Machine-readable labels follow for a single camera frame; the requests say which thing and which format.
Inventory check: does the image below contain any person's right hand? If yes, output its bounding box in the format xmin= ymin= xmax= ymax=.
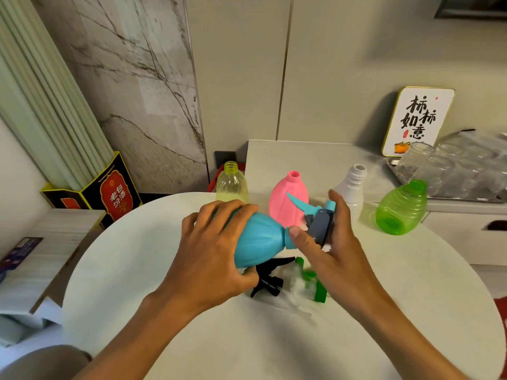
xmin=288 ymin=189 xmax=391 ymax=317

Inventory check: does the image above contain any person's left hand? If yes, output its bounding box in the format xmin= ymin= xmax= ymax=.
xmin=144 ymin=199 xmax=260 ymax=319

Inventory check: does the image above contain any blue and grey spray head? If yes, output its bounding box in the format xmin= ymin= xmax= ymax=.
xmin=286 ymin=192 xmax=337 ymax=250

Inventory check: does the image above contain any blue ribbed spray bottle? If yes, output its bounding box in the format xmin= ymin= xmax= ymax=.
xmin=212 ymin=210 xmax=298 ymax=269

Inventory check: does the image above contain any person's right forearm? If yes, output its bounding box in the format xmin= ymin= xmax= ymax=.
xmin=349 ymin=296 xmax=470 ymax=380

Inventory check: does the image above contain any person's left forearm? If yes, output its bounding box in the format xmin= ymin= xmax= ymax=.
xmin=73 ymin=294 xmax=189 ymax=380

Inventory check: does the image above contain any black spray head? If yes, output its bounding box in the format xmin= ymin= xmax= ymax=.
xmin=250 ymin=256 xmax=296 ymax=298

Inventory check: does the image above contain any yellow translucent plastic bottle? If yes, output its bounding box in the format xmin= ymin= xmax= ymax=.
xmin=215 ymin=161 xmax=250 ymax=204

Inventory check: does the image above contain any green and white spray head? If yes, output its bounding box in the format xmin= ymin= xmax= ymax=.
xmin=295 ymin=257 xmax=328 ymax=304

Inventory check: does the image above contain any pink ribbed spray bottle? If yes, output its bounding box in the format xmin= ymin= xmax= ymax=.
xmin=269 ymin=170 xmax=310 ymax=229

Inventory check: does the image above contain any white plastic bottle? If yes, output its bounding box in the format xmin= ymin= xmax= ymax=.
xmin=333 ymin=164 xmax=368 ymax=223

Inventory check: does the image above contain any black red yellow box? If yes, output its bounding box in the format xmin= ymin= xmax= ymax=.
xmin=40 ymin=151 xmax=143 ymax=230

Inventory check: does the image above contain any green translucent ribbed bottle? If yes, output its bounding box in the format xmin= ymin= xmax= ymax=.
xmin=375 ymin=180 xmax=428 ymax=236

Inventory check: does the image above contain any white cabinet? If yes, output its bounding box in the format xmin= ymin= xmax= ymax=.
xmin=245 ymin=139 xmax=507 ymax=267

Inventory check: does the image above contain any stack of white boards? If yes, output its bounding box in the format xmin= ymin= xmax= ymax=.
xmin=0 ymin=209 xmax=107 ymax=346

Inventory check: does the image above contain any white calligraphy sign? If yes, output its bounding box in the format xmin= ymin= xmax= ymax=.
xmin=381 ymin=86 xmax=455 ymax=157

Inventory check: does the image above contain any group of clear glass cups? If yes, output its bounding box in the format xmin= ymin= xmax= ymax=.
xmin=395 ymin=130 xmax=507 ymax=200

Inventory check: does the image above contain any bundle of white strips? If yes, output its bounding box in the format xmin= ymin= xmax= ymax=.
xmin=0 ymin=0 xmax=115 ymax=191

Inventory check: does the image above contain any grey chair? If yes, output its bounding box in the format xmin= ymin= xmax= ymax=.
xmin=0 ymin=345 xmax=92 ymax=380

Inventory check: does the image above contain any red rug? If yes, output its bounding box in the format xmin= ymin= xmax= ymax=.
xmin=493 ymin=297 xmax=507 ymax=353

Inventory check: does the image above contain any black wall socket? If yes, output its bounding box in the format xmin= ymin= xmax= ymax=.
xmin=214 ymin=150 xmax=237 ymax=170

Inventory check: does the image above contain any dark wall frame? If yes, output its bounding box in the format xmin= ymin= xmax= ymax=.
xmin=434 ymin=0 xmax=507 ymax=19

